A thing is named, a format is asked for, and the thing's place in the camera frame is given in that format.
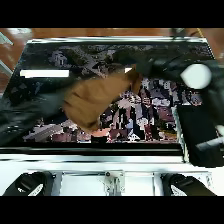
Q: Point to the brown garment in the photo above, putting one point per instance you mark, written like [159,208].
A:
[93,96]

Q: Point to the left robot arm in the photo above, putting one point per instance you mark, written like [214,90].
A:
[23,116]

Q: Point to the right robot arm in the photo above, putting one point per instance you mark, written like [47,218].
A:
[197,76]

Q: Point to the black garment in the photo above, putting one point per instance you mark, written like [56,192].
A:
[196,133]

